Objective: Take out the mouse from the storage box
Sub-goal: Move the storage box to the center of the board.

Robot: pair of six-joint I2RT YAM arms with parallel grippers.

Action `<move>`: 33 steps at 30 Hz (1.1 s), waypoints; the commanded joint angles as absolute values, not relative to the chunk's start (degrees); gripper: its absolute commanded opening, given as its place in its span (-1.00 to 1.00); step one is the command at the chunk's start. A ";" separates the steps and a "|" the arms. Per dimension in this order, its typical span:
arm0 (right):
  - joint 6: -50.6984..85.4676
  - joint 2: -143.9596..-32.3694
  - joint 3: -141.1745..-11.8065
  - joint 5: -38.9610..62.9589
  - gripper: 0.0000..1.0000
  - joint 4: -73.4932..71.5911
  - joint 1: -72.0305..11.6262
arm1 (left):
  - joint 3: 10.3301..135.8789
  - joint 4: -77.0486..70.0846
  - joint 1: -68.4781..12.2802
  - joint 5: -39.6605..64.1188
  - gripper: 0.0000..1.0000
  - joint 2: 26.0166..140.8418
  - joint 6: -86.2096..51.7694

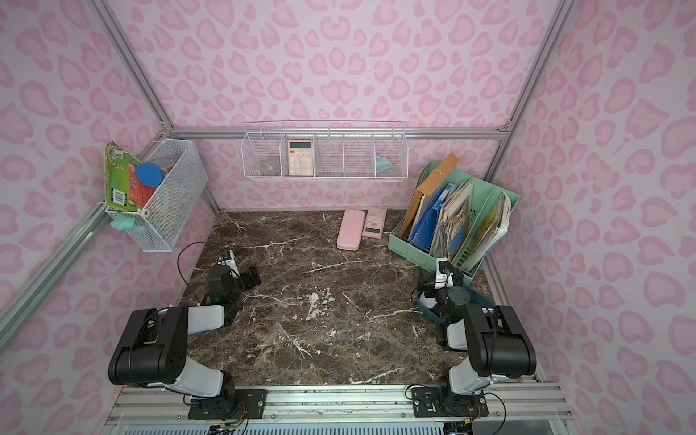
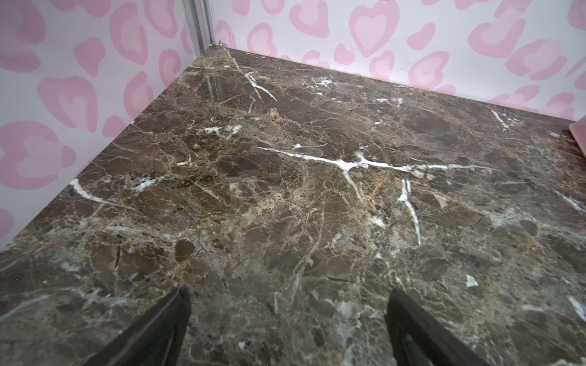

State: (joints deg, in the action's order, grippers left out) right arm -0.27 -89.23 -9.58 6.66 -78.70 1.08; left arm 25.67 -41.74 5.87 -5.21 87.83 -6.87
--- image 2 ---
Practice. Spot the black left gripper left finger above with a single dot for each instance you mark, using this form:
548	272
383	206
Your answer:
154	339

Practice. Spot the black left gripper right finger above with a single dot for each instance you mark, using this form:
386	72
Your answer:
419	339

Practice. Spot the pink pencil case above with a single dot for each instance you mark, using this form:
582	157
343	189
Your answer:
578	131

